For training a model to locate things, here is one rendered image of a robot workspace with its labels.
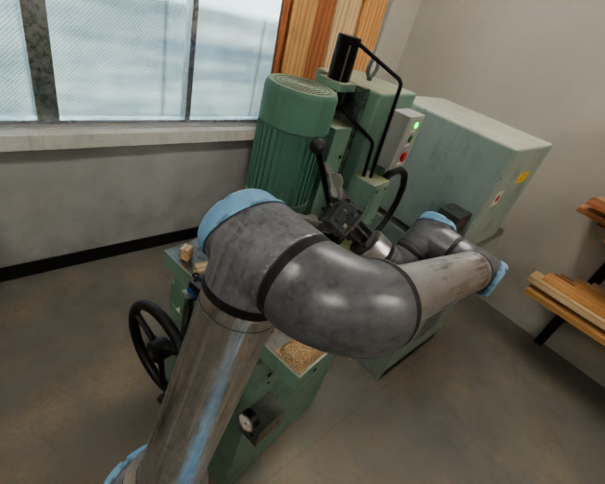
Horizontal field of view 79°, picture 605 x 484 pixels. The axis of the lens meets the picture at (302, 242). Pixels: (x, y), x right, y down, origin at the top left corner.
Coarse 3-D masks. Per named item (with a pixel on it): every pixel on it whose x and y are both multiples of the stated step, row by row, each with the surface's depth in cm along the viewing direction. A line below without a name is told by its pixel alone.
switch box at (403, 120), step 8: (400, 112) 99; (408, 112) 102; (416, 112) 104; (392, 120) 102; (400, 120) 100; (408, 120) 99; (416, 120) 102; (392, 128) 102; (400, 128) 101; (408, 128) 100; (416, 128) 105; (392, 136) 103; (400, 136) 101; (408, 136) 104; (384, 144) 105; (392, 144) 104; (400, 144) 103; (384, 152) 106; (392, 152) 104; (400, 152) 106; (408, 152) 110; (384, 160) 107; (392, 160) 105; (392, 168) 108
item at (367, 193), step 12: (360, 180) 102; (372, 180) 103; (384, 180) 106; (348, 192) 106; (360, 192) 103; (372, 192) 101; (384, 192) 107; (360, 204) 104; (372, 204) 105; (372, 216) 110
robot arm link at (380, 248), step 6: (378, 234) 85; (378, 240) 83; (384, 240) 84; (372, 246) 83; (378, 246) 83; (384, 246) 84; (390, 246) 85; (366, 252) 83; (372, 252) 83; (378, 252) 83; (384, 252) 84; (384, 258) 84
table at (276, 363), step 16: (176, 256) 117; (192, 256) 119; (176, 272) 117; (192, 272) 113; (272, 336) 100; (288, 336) 102; (272, 352) 96; (272, 368) 98; (288, 368) 94; (288, 384) 96
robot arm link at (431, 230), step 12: (420, 216) 91; (432, 216) 87; (444, 216) 87; (420, 228) 87; (432, 228) 86; (444, 228) 86; (408, 240) 87; (420, 240) 86; (432, 240) 85; (444, 240) 84; (420, 252) 86; (432, 252) 85; (444, 252) 84
